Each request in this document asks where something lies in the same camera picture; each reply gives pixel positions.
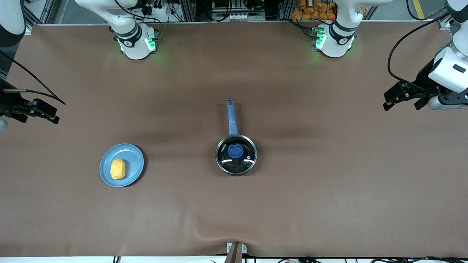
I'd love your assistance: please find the black pot with blue handle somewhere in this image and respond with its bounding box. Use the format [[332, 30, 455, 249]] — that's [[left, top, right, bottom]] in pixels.
[[215, 98, 257, 176]]

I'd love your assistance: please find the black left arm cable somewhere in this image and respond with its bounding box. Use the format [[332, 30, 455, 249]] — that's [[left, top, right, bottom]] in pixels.
[[387, 11, 452, 92]]

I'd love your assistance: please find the aluminium frame post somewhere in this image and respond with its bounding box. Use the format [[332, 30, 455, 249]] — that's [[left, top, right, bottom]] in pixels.
[[23, 0, 56, 35], [438, 7, 462, 30]]

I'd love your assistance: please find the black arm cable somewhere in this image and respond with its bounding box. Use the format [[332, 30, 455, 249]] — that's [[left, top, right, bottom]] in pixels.
[[387, 11, 452, 92], [0, 50, 67, 106]]

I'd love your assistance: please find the brown table cloth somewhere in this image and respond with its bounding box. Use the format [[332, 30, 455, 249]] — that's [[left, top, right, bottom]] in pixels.
[[0, 20, 468, 258]]

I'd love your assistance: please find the blue round plate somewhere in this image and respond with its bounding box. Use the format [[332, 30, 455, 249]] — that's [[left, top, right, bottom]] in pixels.
[[99, 143, 145, 188]]

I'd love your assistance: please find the yellow potato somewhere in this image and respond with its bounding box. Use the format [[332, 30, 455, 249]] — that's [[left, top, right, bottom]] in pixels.
[[110, 159, 126, 180]]

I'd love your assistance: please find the glass lid with blue knob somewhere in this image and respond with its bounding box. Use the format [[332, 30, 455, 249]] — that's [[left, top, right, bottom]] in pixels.
[[216, 135, 257, 175]]

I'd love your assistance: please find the white power strip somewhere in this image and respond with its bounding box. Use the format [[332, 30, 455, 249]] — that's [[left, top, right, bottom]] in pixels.
[[141, 0, 173, 16]]

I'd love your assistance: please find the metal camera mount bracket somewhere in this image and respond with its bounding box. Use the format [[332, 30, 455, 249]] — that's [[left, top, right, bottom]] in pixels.
[[226, 242, 248, 263]]

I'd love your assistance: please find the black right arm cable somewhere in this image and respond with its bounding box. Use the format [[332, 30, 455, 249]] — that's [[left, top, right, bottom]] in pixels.
[[0, 50, 67, 106]]

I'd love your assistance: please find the bag of orange items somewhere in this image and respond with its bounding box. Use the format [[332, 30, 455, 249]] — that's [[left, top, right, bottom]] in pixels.
[[291, 0, 337, 22]]

